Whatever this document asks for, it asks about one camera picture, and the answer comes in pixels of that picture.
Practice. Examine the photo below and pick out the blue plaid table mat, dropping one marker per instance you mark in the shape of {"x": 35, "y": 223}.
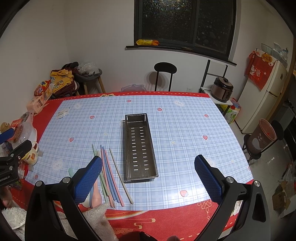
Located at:
{"x": 182, "y": 127}

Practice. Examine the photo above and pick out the pink soup spoon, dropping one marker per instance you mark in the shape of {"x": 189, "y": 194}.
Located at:
{"x": 96, "y": 197}

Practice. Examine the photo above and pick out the cream refrigerator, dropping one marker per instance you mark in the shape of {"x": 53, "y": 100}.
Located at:
{"x": 256, "y": 104}

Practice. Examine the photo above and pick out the pink chopstick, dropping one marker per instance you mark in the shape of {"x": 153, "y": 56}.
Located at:
{"x": 115, "y": 187}
{"x": 106, "y": 178}

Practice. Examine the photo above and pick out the clear plastic container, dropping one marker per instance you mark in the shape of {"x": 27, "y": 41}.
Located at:
{"x": 25, "y": 130}

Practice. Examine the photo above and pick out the brown trash bin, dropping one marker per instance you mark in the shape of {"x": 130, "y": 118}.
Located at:
{"x": 262, "y": 136}

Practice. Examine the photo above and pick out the black metal rack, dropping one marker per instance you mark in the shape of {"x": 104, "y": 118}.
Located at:
{"x": 212, "y": 70}

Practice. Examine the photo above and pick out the cream cartoon mug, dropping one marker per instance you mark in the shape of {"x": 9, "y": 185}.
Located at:
{"x": 31, "y": 157}

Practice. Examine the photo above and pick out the red cloth on refrigerator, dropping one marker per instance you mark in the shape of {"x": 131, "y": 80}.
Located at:
{"x": 259, "y": 68}

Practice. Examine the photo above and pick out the white fleece sleeve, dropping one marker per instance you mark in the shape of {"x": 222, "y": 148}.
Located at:
{"x": 16, "y": 217}

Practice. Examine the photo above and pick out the green soup spoon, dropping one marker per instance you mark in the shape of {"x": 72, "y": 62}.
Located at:
{"x": 71, "y": 173}

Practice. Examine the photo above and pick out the yellow snack bags pile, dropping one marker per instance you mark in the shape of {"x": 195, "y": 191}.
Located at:
{"x": 63, "y": 81}

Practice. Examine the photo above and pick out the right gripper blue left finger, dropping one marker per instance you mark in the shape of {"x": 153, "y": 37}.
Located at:
{"x": 84, "y": 179}

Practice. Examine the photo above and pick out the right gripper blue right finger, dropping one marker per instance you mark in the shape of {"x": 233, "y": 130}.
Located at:
{"x": 210, "y": 177}

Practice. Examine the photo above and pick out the blue soup spoon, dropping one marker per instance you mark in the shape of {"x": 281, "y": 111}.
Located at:
{"x": 91, "y": 196}

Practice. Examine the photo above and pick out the beige chopstick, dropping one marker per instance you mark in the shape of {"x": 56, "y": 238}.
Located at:
{"x": 121, "y": 178}

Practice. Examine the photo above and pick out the person's left hand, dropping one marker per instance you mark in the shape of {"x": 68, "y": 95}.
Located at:
{"x": 6, "y": 198}

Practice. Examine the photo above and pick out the dark window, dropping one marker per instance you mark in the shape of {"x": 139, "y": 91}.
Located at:
{"x": 202, "y": 27}

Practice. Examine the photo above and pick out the yellow snack packet on sill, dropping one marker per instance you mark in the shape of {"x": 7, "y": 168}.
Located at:
{"x": 144, "y": 42}

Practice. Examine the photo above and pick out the wooden stool with bags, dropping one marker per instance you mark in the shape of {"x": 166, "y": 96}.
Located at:
{"x": 84, "y": 79}

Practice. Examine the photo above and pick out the red patterned tablecloth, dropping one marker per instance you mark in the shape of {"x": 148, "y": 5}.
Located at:
{"x": 186, "y": 222}

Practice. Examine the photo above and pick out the steel perforated utensil tray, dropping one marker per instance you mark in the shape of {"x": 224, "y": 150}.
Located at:
{"x": 139, "y": 163}

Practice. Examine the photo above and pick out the white paper label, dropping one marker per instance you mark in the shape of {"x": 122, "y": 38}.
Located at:
{"x": 63, "y": 113}

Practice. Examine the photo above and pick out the small white side table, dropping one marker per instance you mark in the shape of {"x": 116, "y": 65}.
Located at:
{"x": 217, "y": 101}

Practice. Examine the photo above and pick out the brown rice cooker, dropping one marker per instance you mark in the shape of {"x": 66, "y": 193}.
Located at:
{"x": 222, "y": 88}

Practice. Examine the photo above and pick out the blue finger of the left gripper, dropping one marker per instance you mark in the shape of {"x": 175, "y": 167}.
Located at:
{"x": 6, "y": 135}

